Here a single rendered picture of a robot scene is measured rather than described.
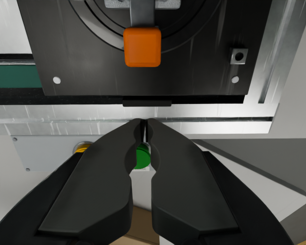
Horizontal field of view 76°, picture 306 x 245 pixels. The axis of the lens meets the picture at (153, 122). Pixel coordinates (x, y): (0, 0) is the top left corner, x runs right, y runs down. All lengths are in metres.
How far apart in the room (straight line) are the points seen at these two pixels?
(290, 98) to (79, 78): 0.36
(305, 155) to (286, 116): 1.52
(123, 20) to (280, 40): 0.17
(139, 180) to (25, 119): 0.27
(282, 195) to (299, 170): 1.46
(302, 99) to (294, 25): 0.21
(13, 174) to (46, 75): 0.34
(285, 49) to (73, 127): 0.27
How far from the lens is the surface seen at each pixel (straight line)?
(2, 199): 0.63
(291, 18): 0.27
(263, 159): 1.81
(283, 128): 0.47
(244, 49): 0.23
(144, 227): 0.53
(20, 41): 0.32
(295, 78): 0.42
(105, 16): 0.20
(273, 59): 0.28
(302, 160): 1.99
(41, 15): 0.24
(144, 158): 0.28
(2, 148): 0.51
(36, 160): 0.34
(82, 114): 0.27
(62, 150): 0.31
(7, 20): 0.32
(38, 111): 0.29
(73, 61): 0.24
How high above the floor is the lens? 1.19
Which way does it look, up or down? 60 degrees down
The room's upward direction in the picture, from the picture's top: 178 degrees clockwise
